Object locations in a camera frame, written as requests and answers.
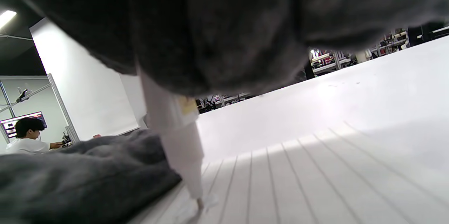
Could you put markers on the white lined text paper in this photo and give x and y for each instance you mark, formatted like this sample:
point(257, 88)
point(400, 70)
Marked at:
point(315, 182)

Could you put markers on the person's left hand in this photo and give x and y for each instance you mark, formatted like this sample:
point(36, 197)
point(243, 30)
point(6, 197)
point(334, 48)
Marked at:
point(70, 182)

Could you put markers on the white correction pen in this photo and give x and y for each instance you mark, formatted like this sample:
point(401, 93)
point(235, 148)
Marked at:
point(182, 140)

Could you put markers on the person's right hand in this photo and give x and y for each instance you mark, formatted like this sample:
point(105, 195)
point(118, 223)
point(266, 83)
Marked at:
point(228, 24)

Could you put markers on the red lit monitor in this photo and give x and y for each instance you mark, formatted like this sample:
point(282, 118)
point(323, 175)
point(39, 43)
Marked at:
point(8, 126)

